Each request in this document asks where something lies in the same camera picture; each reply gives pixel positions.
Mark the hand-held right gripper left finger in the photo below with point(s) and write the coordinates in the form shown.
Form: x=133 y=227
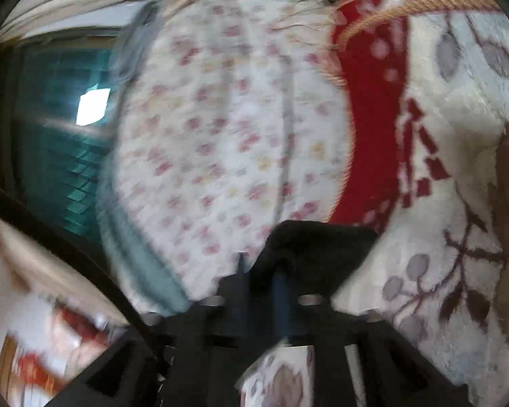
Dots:
x=239 y=301

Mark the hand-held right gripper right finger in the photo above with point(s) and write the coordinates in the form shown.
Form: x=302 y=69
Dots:
x=285 y=309

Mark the white pink floral quilt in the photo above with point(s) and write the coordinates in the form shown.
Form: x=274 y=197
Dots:
x=237 y=135

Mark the red white floral plush blanket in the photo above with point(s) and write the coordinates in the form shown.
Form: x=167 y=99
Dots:
x=449 y=169

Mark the dark window with grille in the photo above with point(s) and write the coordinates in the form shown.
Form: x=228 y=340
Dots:
x=46 y=135

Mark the grey-blue folded cloth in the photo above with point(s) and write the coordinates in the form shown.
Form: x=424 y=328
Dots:
x=135 y=42

